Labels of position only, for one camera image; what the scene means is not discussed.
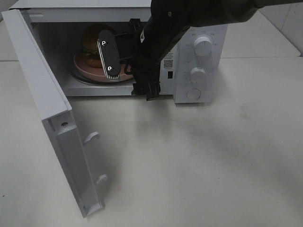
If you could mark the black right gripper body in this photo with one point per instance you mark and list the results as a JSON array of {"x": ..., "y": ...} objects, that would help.
[{"x": 145, "y": 72}]

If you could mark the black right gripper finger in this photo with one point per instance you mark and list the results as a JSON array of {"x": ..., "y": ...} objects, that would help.
[{"x": 109, "y": 55}]

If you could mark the toy hamburger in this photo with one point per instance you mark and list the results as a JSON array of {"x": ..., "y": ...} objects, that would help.
[{"x": 89, "y": 44}]

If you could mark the pink round plate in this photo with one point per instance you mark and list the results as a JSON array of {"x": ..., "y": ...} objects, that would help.
[{"x": 91, "y": 68}]

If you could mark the white timer knob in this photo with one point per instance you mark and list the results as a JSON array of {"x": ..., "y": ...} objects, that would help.
[{"x": 198, "y": 75}]

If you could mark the round white door button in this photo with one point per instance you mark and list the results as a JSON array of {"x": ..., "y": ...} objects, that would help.
[{"x": 193, "y": 94}]

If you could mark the white microwave door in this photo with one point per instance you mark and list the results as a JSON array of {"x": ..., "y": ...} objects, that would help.
[{"x": 55, "y": 112}]

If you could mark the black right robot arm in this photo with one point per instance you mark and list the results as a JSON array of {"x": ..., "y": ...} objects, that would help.
[{"x": 144, "y": 47}]

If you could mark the white warning label sticker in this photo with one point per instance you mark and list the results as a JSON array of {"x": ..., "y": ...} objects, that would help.
[{"x": 168, "y": 60}]

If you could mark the glass microwave turntable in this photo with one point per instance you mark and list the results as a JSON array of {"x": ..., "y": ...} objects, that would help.
[{"x": 78, "y": 76}]

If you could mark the white microwave oven body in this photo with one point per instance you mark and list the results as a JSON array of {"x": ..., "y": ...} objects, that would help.
[{"x": 57, "y": 26}]

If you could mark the upper white power knob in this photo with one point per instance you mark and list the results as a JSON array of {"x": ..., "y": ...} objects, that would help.
[{"x": 203, "y": 45}]

